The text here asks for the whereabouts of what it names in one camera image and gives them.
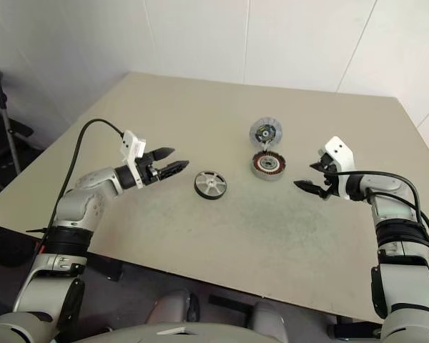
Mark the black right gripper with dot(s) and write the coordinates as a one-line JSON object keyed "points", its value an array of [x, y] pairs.
{"points": [[330, 187]]}

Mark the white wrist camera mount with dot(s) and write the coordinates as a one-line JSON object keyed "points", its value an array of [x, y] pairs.
{"points": [[131, 144], [339, 150]]}

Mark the black table frame bar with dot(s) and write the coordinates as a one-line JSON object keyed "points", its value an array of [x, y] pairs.
{"points": [[232, 301]]}

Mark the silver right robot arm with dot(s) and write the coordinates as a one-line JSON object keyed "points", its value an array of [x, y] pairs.
{"points": [[393, 211]]}

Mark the metal stand with black parts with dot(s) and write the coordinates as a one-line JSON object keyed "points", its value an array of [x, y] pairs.
{"points": [[9, 125]]}

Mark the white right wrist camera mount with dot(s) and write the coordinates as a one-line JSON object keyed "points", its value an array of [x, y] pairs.
{"points": [[339, 150]]}

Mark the silver motor cover circuit board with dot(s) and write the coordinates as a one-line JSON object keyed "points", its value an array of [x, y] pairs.
{"points": [[266, 131]]}

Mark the silver spoked rotor black rim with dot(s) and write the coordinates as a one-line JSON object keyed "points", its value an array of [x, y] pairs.
{"points": [[210, 183]]}

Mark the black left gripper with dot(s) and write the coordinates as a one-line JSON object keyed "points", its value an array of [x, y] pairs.
{"points": [[150, 171]]}

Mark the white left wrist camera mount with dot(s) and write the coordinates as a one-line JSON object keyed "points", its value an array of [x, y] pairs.
{"points": [[131, 144]]}

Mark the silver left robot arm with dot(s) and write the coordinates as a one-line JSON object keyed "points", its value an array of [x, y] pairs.
{"points": [[75, 207]]}

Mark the black rounded object under table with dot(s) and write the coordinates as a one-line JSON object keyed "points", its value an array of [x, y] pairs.
{"points": [[10, 246]]}

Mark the black table frame leg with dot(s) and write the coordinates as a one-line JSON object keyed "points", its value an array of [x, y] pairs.
{"points": [[354, 327]]}

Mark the silver robot torso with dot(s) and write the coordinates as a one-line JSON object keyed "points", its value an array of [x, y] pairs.
{"points": [[200, 334]]}

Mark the black table bracket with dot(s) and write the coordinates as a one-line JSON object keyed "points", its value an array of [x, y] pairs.
{"points": [[113, 273]]}

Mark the grey rounded robot leg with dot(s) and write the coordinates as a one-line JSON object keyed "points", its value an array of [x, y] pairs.
{"points": [[173, 307], [270, 318]]}

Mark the motor stator with copper windings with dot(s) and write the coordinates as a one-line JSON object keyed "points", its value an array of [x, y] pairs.
{"points": [[268, 164]]}

